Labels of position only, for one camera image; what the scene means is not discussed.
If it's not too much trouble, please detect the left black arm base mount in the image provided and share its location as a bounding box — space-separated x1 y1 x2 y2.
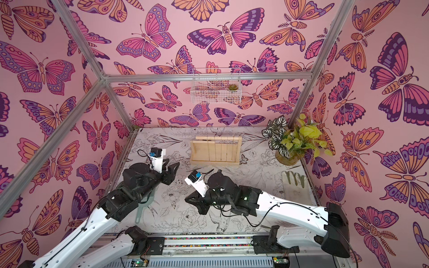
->
125 226 165 256

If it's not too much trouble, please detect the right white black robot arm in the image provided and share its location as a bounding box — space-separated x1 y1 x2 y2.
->
184 170 351 259

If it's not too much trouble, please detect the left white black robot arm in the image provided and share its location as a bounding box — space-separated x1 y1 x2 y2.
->
20 158 180 268

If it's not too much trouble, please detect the white wire wall basket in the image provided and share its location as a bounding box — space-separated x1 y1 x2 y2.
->
189 67 242 105

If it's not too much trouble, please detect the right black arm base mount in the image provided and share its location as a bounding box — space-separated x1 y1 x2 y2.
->
250 225 300 255

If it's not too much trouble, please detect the metal cage frame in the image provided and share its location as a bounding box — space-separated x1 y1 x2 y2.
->
1 1 355 216

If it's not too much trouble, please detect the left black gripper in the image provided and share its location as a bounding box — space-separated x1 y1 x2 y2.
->
135 158 179 203

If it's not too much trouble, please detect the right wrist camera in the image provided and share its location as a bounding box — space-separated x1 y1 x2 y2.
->
184 170 208 198

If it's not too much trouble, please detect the potted green leafy plant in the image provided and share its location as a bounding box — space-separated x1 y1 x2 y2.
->
261 113 336 166

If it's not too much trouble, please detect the beige green gardening glove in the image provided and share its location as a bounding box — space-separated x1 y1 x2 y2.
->
282 171 317 205

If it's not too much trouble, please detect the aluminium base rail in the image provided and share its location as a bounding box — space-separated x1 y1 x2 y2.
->
63 232 353 268

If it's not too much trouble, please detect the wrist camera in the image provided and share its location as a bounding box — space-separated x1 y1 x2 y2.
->
149 147 166 173
184 170 208 198

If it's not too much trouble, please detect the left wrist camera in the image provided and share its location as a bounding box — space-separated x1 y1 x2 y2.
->
149 147 166 173

